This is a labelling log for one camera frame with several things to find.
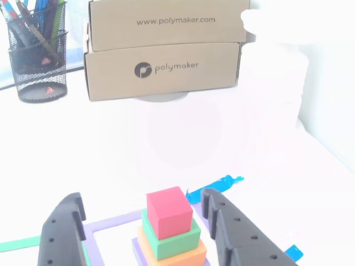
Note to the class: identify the white plastic basket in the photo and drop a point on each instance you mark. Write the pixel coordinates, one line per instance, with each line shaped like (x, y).
(277, 69)

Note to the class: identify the small red cube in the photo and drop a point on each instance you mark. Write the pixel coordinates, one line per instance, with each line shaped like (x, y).
(169, 210)

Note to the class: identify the pale blue sheet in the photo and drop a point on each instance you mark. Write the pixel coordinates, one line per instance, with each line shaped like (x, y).
(75, 58)

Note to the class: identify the blue red striped pen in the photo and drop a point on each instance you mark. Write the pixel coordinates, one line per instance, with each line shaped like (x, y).
(7, 9)

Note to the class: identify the blue tape strip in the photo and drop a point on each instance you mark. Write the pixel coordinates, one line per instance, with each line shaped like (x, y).
(294, 252)
(210, 187)

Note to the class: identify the grey pen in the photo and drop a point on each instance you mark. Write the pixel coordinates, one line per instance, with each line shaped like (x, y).
(36, 33)

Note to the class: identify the cardboard box with web address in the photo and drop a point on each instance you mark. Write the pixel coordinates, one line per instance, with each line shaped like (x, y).
(166, 33)

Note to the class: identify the orange square block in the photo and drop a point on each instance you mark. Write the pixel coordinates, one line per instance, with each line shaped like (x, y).
(188, 259)

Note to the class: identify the green pen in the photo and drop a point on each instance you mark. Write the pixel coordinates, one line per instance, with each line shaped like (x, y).
(58, 16)

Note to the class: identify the large purple square block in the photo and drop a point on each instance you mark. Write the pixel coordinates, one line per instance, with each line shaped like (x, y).
(136, 252)

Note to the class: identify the purple square frame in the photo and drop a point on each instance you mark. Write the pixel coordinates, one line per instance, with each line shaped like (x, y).
(111, 223)

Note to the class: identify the brown cardboard box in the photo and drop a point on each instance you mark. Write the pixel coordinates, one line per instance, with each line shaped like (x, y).
(166, 83)

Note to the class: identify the green square block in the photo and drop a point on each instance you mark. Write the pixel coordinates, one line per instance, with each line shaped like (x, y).
(177, 245)

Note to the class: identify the black mesh object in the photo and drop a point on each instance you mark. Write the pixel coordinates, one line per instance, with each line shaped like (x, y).
(38, 80)

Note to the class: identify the green square frame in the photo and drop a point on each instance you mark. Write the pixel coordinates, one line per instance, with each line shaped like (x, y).
(19, 243)

